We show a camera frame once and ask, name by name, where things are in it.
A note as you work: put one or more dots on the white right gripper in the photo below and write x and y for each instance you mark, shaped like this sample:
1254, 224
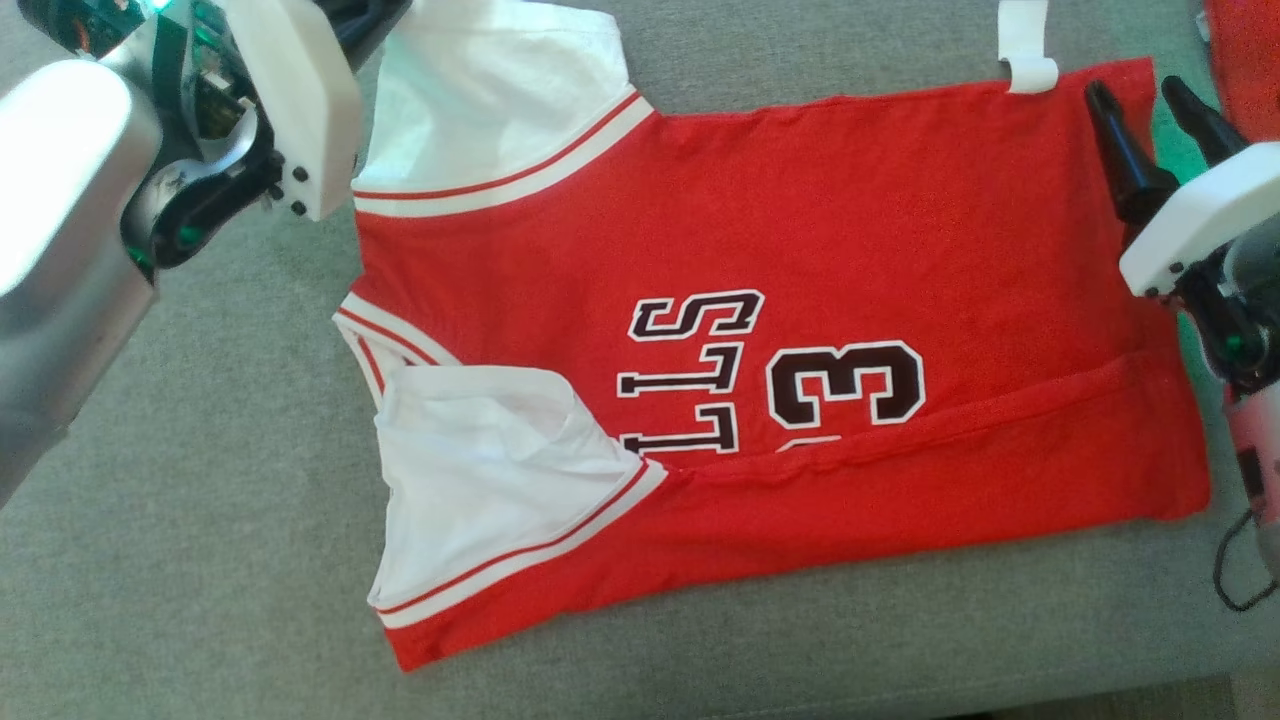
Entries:
1200, 225

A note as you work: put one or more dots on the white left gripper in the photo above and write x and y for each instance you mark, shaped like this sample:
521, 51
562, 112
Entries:
290, 100

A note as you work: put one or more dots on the red basketball jersey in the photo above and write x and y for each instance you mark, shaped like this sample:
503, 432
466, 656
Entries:
800, 300

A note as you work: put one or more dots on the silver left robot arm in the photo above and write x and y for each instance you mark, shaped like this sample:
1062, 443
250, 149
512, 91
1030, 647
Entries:
60, 250

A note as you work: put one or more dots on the red cloth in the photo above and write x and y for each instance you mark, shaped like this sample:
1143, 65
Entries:
1248, 60

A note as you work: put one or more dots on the grey fabric sofa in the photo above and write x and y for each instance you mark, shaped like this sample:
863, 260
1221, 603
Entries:
250, 500

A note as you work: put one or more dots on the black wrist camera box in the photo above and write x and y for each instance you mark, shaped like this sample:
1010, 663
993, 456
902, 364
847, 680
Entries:
95, 22

